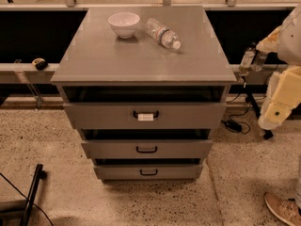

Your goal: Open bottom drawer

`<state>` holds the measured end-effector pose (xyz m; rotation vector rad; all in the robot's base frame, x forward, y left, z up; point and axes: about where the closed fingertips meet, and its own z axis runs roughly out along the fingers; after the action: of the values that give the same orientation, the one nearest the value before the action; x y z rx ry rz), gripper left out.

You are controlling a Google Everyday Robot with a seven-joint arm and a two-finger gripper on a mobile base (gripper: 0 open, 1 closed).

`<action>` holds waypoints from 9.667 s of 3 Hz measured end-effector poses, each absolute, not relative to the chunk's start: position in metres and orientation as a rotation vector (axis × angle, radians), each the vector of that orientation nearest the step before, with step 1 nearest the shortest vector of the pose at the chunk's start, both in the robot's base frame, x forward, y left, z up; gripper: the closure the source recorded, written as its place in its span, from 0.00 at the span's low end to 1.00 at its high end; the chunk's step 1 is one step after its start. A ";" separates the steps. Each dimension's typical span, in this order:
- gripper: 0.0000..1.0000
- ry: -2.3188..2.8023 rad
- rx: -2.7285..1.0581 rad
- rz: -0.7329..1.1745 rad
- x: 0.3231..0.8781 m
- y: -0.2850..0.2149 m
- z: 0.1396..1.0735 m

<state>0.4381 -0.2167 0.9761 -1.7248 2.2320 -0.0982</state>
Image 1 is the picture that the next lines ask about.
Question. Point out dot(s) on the clear bottle on ledge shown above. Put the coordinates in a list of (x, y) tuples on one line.
[(259, 61), (247, 59)]

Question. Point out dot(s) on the grey drawer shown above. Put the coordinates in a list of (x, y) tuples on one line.
[(148, 172), (149, 148), (145, 115)]

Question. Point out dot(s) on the clear plastic water bottle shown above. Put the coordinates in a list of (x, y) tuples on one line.
[(162, 34)]

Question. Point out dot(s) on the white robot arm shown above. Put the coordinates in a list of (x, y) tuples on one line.
[(283, 94)]

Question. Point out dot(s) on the black stand leg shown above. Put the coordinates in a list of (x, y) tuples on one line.
[(250, 98)]

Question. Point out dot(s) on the black frame at lower left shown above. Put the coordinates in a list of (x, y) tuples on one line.
[(27, 203)]

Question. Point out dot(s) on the yellow black tape measure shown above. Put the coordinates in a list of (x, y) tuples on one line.
[(40, 63)]

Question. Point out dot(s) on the black power adapter with cable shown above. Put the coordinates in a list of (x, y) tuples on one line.
[(236, 126)]

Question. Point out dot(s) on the grey bottom drawer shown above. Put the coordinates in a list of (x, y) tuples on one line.
[(148, 172)]

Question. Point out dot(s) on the grey middle drawer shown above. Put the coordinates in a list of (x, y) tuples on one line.
[(149, 148)]

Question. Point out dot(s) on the white ceramic bowl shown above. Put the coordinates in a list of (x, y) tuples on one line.
[(124, 24)]

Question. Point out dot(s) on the tan shoe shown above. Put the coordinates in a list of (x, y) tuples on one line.
[(285, 210)]

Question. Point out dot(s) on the grey top drawer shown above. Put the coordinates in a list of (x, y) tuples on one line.
[(145, 115)]

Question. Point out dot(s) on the grey drawer cabinet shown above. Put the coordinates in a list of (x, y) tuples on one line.
[(209, 92)]

